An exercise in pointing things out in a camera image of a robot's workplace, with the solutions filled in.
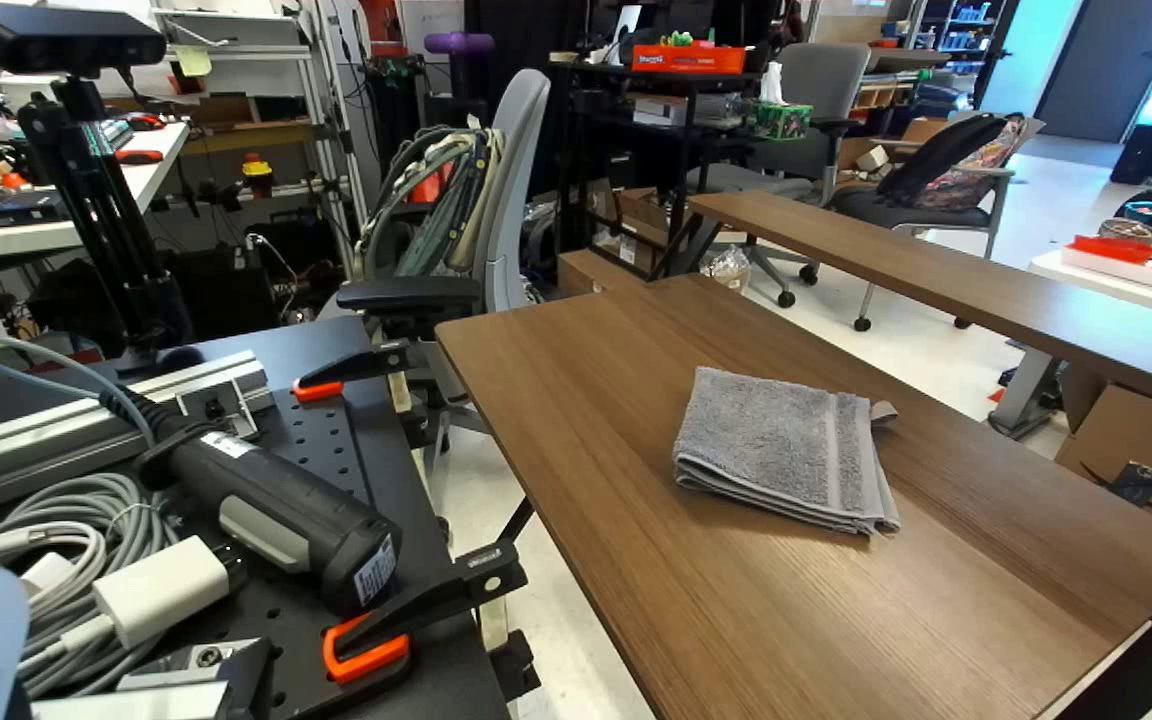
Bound grey towel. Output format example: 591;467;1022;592
671;367;899;536

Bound brown wooden desk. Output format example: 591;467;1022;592
440;276;1152;720

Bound grey office chair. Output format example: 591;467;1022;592
333;67;550;336

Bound small orange clamp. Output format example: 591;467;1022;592
291;345;407;404

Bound orange plastic tray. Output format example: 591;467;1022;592
629;46;745;75

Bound black chair with jacket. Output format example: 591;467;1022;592
824;112;1048;336

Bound white power adapter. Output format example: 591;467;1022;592
93;536;228;647

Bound cardboard box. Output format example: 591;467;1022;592
1054;390;1152;512

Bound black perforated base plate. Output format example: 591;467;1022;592
107;386;517;720

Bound orange handled clamp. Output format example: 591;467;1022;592
320;501;533;689

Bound grey cable bundle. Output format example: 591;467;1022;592
0;467;187;697

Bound black camera on tripod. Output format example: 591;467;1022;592
0;6;190;351

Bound aluminium extrusion rail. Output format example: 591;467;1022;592
0;351;273;505

